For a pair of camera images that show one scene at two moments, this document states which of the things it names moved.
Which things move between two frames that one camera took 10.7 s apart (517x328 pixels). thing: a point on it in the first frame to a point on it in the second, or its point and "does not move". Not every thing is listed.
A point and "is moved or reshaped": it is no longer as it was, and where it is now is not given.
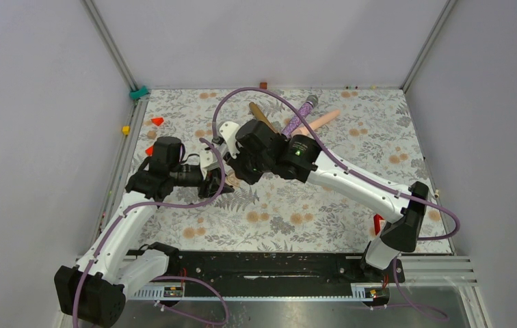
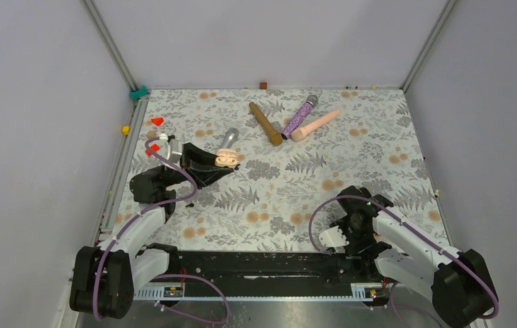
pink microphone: (313, 125) does not move
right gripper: (236, 165) to (355, 246)
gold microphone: (259, 115) does not move
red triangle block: (157, 121) does not move
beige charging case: (232, 180) is moved or reshaped
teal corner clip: (137, 94) does not move
